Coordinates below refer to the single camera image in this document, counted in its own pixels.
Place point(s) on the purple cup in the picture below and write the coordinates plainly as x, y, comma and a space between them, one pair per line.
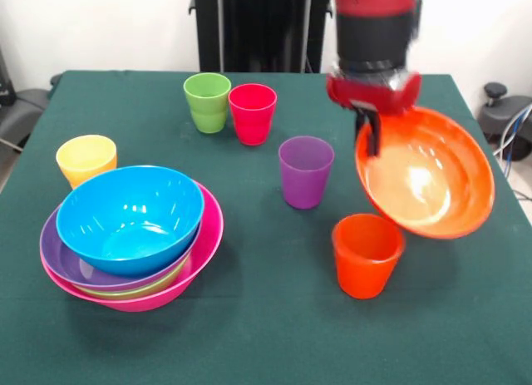
305, 185

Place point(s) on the orange bowl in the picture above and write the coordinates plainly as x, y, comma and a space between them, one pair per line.
432, 181

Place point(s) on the purple bowl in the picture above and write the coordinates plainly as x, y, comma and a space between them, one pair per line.
62, 260

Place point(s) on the pink bowl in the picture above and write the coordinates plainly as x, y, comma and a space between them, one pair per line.
210, 231

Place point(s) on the dark green tablecloth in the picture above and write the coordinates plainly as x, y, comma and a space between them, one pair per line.
436, 318

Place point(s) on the blue bowl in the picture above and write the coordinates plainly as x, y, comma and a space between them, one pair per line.
129, 218

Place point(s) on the orange cup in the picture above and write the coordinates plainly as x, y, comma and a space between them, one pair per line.
363, 272

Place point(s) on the green bowl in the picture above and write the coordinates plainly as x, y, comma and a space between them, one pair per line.
137, 293

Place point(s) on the green cup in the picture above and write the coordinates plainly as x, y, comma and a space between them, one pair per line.
210, 122
207, 85

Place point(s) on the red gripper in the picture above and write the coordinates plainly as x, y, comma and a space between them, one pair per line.
370, 96

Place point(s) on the black equipment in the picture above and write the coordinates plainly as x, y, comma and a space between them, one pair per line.
29, 102

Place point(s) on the red cup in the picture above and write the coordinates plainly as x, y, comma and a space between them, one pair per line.
252, 119

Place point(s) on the yellow cup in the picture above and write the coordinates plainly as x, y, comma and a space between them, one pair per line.
83, 160

